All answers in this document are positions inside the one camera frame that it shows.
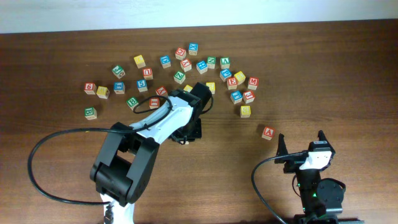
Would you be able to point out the yellow W block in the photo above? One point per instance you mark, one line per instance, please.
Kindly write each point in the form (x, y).
(102, 92)

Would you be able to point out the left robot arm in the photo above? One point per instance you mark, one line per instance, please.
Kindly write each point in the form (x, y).
(126, 159)

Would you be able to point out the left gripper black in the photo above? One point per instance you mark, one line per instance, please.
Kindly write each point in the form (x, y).
(191, 132)

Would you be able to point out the yellow block centre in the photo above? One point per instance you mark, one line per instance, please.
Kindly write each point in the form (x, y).
(188, 88)

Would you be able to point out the red U block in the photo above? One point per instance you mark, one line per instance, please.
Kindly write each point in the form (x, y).
(147, 73)

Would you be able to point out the green Z block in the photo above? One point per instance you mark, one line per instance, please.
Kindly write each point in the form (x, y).
(179, 77)

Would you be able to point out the blue P block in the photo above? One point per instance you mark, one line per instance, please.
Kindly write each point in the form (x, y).
(225, 74)

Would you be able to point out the red C block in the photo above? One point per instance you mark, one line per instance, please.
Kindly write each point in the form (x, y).
(180, 53)

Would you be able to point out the red Y block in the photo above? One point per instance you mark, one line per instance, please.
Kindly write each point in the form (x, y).
(186, 65)

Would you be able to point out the red A block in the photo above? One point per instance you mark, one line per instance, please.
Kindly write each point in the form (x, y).
(268, 133)

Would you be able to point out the green b block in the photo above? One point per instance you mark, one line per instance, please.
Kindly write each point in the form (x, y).
(132, 103)
(90, 113)

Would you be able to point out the red 6 block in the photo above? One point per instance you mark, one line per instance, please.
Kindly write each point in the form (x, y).
(90, 88)

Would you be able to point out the blue D block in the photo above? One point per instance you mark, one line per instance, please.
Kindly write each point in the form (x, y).
(165, 61)

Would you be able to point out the green B block centre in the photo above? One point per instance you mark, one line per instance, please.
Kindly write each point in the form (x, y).
(132, 103)

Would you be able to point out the blue E block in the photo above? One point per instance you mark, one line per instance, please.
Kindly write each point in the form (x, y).
(236, 97)

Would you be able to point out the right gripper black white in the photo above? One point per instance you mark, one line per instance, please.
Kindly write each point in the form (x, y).
(290, 165)

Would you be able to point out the blue H block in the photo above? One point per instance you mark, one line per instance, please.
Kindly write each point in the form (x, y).
(202, 67)

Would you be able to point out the yellow S block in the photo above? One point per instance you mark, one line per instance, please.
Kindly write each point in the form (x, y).
(245, 111)
(211, 86)

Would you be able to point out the red M block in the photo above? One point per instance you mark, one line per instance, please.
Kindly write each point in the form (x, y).
(253, 83)

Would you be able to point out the green J block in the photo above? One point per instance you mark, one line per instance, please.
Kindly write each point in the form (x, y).
(118, 71)

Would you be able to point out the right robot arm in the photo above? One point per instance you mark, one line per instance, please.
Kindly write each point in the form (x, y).
(321, 198)

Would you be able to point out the green V block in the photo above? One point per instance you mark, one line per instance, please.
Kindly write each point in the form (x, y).
(225, 62)

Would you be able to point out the blue 5 block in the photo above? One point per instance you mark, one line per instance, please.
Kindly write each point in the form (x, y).
(141, 85)

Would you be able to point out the red E block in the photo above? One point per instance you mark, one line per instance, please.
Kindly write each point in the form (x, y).
(232, 83)

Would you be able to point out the green N block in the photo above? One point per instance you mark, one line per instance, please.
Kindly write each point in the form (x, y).
(211, 62)

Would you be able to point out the green B block left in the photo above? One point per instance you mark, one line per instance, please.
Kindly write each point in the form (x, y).
(90, 113)

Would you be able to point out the red I block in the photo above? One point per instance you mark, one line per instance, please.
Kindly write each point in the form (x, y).
(154, 103)

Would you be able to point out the yellow block right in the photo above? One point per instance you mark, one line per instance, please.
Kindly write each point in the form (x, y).
(240, 77)

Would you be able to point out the red 3 block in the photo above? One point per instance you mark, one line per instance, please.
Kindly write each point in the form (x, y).
(248, 96)

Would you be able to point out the yellow block top left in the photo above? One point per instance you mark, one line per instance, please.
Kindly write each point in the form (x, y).
(139, 60)

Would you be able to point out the red K block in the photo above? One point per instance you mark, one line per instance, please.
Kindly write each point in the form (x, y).
(161, 91)

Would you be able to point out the blue X block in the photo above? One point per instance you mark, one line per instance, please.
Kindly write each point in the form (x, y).
(193, 48)

